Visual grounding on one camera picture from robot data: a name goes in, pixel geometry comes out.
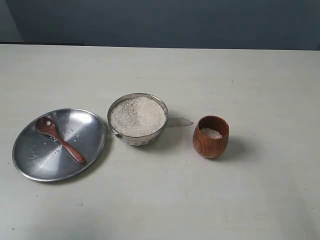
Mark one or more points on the dark wooden spoon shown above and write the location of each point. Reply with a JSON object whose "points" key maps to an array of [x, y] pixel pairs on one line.
{"points": [[47, 126]]}

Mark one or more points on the steel bowl of rice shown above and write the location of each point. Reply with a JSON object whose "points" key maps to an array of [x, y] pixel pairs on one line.
{"points": [[143, 140]]}

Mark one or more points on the brown wooden cup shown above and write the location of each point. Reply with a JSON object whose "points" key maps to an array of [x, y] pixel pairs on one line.
{"points": [[211, 147]]}

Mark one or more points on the round steel plate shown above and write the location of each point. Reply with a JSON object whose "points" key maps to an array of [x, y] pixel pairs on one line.
{"points": [[42, 158]]}

